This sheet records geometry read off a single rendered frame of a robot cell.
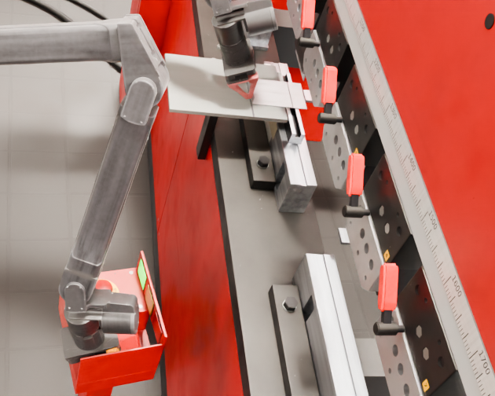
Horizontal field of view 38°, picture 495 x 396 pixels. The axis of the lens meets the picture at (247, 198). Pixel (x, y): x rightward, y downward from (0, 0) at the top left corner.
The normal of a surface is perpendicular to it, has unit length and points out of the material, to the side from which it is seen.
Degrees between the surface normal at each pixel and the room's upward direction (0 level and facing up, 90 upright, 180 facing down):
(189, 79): 0
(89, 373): 90
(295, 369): 0
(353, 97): 90
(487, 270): 90
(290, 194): 90
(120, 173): 67
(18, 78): 0
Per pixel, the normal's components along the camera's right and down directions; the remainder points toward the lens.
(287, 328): 0.25, -0.62
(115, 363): 0.31, 0.77
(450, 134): -0.96, -0.06
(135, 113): -0.03, 0.42
